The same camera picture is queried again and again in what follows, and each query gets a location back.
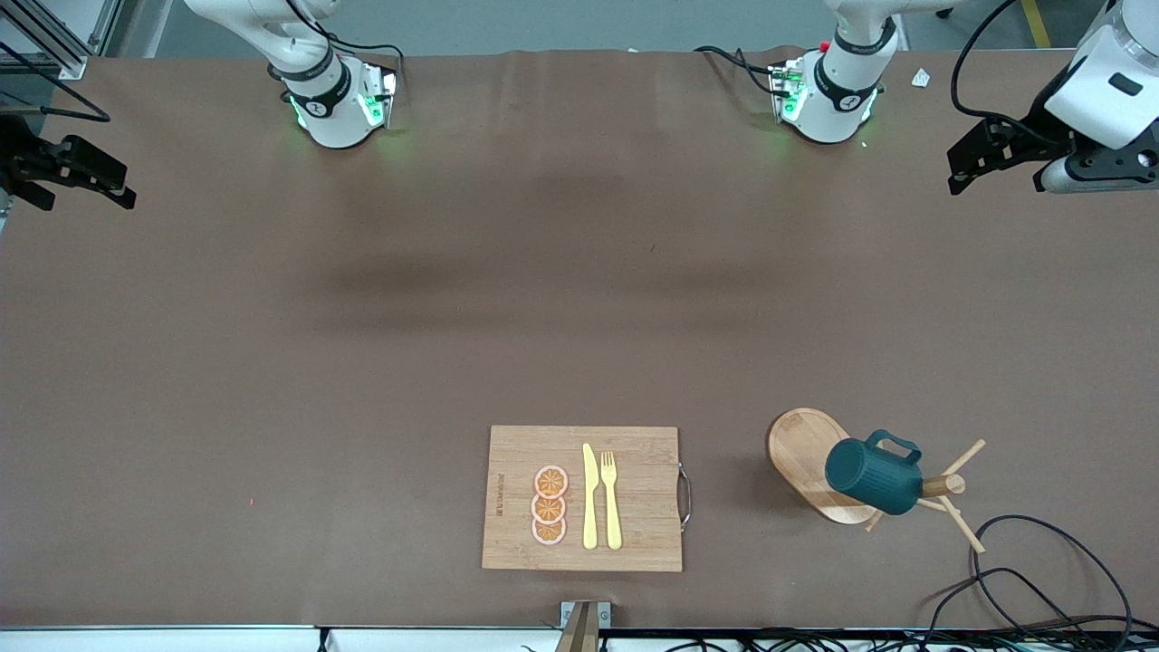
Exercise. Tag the bamboo mug rack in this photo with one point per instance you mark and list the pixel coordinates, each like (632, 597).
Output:
(797, 448)

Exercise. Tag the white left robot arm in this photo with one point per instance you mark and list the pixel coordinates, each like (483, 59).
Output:
(842, 100)

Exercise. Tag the aluminium frame profile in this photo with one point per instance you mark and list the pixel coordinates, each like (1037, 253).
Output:
(68, 63)

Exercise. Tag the white paper scrap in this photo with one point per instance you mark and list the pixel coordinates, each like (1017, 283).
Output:
(921, 78)

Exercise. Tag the yellow plastic fork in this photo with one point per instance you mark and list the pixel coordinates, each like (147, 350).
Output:
(613, 516)

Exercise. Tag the brown wooden bar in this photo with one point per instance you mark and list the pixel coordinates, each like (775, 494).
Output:
(579, 634)

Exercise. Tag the brown table cover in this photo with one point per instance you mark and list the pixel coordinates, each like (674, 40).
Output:
(362, 362)

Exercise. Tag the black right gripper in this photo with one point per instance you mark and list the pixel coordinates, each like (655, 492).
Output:
(20, 156)

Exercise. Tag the yellow plastic knife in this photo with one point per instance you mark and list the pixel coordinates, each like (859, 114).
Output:
(590, 507)

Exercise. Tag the teal ribbed cup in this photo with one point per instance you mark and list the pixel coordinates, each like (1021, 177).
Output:
(869, 475)

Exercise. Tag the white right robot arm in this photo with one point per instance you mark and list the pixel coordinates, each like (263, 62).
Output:
(326, 118)

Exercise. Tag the small metal bracket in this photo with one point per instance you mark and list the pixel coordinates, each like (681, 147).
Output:
(605, 616)

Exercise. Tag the orange slice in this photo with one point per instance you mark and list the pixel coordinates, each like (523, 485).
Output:
(550, 482)
(549, 532)
(549, 510)

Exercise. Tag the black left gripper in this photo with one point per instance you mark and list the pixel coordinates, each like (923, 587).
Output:
(1035, 132)

